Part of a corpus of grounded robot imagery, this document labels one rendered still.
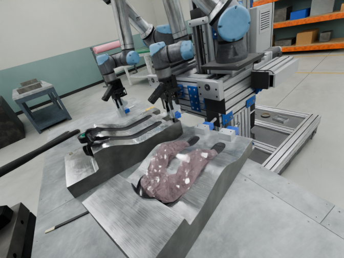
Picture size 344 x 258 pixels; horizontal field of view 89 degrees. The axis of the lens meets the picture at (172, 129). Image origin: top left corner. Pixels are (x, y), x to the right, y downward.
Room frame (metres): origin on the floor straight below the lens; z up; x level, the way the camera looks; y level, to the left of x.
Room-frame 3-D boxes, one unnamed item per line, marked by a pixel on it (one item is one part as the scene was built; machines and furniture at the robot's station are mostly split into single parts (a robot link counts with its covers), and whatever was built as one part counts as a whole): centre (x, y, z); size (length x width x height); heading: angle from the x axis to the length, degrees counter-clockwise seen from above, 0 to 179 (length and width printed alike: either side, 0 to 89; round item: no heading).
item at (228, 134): (0.55, -0.22, 0.86); 0.13 x 0.05 x 0.05; 132
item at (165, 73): (0.87, -0.03, 1.07); 0.08 x 0.08 x 0.05
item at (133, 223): (0.41, 0.01, 0.86); 0.50 x 0.26 x 0.11; 132
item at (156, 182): (0.41, 0.01, 0.90); 0.26 x 0.18 x 0.08; 132
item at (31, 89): (4.36, 2.91, 0.46); 1.90 x 0.70 x 0.92; 35
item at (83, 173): (0.70, 0.23, 0.87); 0.50 x 0.26 x 0.14; 114
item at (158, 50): (0.87, -0.04, 1.14); 0.09 x 0.08 x 0.11; 72
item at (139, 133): (0.69, 0.22, 0.92); 0.35 x 0.16 x 0.09; 114
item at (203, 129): (0.63, -0.15, 0.86); 0.13 x 0.05 x 0.05; 132
